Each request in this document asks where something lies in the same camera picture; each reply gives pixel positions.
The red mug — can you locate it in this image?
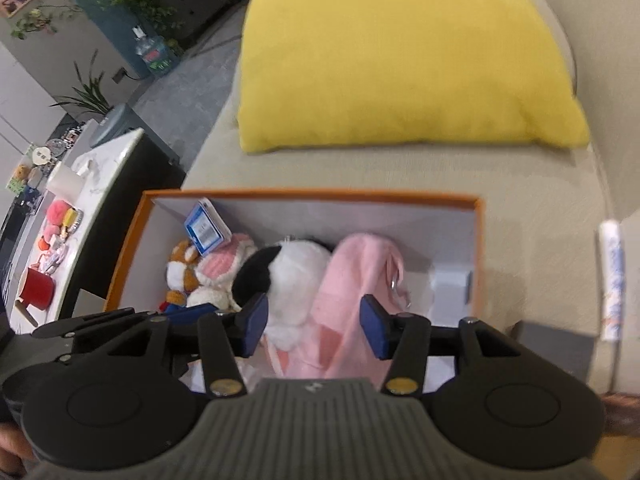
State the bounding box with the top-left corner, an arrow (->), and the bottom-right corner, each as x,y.
18,266 -> 56,312

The small blue white box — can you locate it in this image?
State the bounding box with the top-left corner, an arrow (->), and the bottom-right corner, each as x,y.
183,198 -> 232,256

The white black plush dog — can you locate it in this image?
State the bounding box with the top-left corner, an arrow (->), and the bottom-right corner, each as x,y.
231,240 -> 334,352

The white printed tube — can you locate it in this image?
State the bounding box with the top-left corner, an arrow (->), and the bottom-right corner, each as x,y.
597,220 -> 629,344

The pink white crocheted bunny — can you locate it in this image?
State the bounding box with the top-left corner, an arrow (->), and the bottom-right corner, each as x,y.
192,234 -> 259,311

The yellow pillow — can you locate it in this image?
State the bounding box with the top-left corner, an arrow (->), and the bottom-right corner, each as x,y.
236,0 -> 591,155

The orange white plush toy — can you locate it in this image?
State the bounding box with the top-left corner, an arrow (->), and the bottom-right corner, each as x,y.
159,240 -> 206,315

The pink pouch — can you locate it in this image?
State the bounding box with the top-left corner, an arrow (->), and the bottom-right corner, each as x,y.
265,232 -> 412,381

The marble top side table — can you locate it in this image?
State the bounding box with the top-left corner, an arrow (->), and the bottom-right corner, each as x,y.
0,127 -> 187,323

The spider plant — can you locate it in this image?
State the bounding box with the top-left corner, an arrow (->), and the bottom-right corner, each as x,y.
50,50 -> 114,117

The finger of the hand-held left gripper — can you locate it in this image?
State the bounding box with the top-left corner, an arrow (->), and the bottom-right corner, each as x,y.
56,304 -> 221,363
31,308 -> 157,341

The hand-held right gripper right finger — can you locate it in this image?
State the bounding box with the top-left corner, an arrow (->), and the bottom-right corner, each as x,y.
360,295 -> 577,397

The dark grey box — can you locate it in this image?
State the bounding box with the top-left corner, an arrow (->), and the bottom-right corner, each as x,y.
512,320 -> 600,392

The brown mottled cloth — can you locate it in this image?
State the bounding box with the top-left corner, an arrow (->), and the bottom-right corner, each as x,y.
599,392 -> 640,438

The pink fuzzy ball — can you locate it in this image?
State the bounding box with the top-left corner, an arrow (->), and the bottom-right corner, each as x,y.
45,199 -> 76,224

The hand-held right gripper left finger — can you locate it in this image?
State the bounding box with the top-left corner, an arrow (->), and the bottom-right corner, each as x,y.
55,292 -> 271,401

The large water jug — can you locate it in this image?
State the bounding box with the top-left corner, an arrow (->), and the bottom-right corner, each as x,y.
132,27 -> 181,79

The beige sofa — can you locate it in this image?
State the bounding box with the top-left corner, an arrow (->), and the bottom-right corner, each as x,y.
180,0 -> 640,396

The orange cardboard box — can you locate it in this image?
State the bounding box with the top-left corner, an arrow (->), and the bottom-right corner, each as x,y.
102,189 -> 486,396

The person's left hand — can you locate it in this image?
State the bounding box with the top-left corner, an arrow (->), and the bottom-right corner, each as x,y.
0,425 -> 35,478

